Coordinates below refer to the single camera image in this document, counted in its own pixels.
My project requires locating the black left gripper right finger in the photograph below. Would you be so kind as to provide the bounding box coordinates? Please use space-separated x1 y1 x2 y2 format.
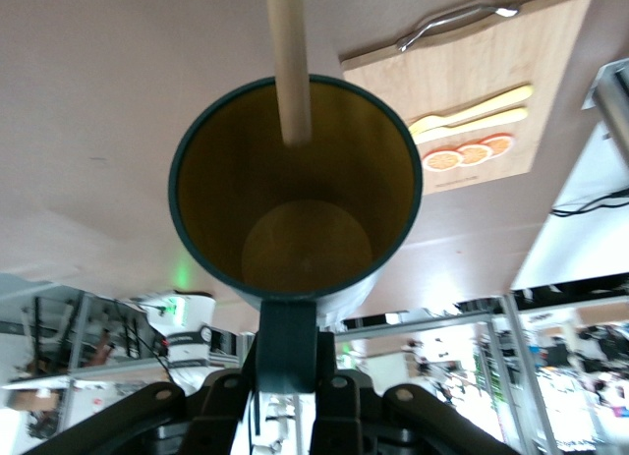
309 329 510 455

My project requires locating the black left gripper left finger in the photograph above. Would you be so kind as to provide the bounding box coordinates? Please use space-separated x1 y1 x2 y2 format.
19 331 259 455

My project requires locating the dark green cup yellow inside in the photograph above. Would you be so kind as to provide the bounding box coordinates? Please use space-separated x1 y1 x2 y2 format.
168 73 425 395

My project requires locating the wooden mug rack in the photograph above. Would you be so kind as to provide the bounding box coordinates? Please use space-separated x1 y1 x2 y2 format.
263 0 315 147

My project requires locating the cluttered storage shelf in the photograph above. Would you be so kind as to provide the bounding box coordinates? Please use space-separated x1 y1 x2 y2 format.
0 277 148 427

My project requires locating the toy orange slice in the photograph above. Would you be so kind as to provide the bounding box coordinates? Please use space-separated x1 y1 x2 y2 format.
456 142 494 167
479 133 517 157
422 148 466 174

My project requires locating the large table cover mat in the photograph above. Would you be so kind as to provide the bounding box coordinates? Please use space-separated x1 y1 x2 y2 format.
0 0 629 323

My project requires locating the yellow plastic knife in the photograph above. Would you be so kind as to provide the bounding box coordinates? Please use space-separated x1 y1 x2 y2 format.
412 106 531 144

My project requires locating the yellow plastic fork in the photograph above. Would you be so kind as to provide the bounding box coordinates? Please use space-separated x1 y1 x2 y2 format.
406 84 535 135

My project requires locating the aluminium extrusion frame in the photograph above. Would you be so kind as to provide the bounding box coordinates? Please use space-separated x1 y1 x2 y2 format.
338 292 556 455

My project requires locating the black cable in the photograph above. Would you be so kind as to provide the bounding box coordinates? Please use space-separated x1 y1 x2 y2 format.
549 189 629 218

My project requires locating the bamboo cutting board metal handle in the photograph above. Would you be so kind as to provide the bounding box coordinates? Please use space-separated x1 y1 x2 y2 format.
338 0 595 197

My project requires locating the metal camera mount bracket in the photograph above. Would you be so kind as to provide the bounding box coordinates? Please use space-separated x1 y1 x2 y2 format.
582 59 629 146

